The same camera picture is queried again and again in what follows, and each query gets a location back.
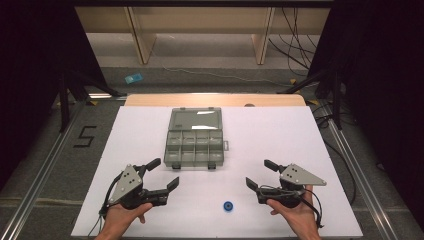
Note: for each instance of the light wooden shelf unit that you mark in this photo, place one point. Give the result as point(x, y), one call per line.
point(200, 20)

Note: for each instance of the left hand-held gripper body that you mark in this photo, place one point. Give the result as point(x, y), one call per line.
point(128, 183)

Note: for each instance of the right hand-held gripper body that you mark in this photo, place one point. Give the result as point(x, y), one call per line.
point(293, 180)

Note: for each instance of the black metal stand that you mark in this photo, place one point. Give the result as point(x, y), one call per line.
point(335, 93)
point(66, 96)

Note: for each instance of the blue card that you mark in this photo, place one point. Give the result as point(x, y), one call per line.
point(133, 78)

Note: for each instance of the black curtain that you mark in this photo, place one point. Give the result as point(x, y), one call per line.
point(383, 83)
point(33, 66)

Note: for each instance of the small blue round roll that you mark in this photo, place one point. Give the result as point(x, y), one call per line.
point(228, 206)

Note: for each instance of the white table cover sheet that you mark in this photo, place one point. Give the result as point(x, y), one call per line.
point(266, 140)

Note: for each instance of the metal floor rail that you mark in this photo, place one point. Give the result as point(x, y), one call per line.
point(360, 173)
point(43, 173)

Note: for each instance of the person's left hand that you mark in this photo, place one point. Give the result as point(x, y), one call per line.
point(123, 216)

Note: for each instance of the person's right hand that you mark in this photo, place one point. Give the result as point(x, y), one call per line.
point(296, 216)

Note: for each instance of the clear grey compartment box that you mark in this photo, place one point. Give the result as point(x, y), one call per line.
point(195, 143)

